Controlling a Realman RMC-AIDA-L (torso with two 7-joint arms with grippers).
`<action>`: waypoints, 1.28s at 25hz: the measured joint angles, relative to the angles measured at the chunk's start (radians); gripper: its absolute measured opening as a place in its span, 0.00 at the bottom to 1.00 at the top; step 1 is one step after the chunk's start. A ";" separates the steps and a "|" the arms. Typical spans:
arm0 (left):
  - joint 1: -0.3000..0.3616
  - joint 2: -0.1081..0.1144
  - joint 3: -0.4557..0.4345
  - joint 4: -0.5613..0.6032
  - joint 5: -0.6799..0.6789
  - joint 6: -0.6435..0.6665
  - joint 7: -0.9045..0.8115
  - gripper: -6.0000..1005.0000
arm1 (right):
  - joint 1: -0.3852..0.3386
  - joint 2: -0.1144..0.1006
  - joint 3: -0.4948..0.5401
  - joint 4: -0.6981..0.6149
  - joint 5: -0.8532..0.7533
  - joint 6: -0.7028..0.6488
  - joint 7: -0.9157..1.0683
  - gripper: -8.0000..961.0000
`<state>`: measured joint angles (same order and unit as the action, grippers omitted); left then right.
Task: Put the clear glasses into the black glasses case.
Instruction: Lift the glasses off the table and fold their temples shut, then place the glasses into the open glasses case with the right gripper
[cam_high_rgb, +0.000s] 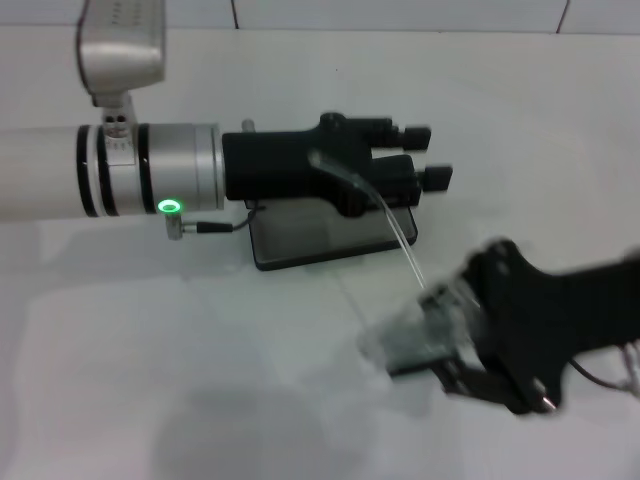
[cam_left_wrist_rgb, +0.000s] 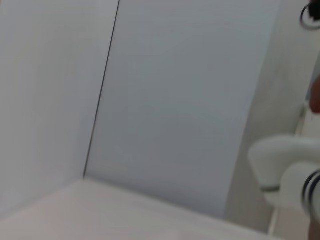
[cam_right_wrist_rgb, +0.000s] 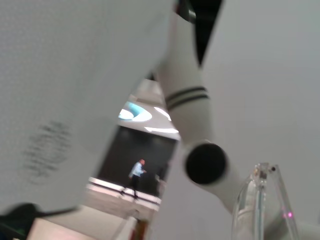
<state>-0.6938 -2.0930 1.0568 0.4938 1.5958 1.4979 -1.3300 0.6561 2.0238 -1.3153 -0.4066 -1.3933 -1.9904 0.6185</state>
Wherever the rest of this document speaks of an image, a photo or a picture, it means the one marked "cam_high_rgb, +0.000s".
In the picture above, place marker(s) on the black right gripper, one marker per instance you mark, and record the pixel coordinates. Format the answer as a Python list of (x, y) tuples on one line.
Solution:
[(530, 325)]

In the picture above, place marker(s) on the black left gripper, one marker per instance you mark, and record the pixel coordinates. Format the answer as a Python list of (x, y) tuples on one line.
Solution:
[(270, 165)]

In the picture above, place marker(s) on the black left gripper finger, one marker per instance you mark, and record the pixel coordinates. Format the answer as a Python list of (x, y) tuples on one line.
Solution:
[(439, 177)]

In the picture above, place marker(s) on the clear white glasses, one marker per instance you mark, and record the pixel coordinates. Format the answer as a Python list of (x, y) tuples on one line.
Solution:
[(410, 340)]

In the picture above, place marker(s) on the black glasses case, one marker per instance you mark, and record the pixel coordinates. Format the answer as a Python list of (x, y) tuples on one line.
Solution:
[(300, 245)]

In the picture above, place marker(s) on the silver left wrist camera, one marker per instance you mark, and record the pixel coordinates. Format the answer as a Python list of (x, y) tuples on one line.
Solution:
[(125, 55)]

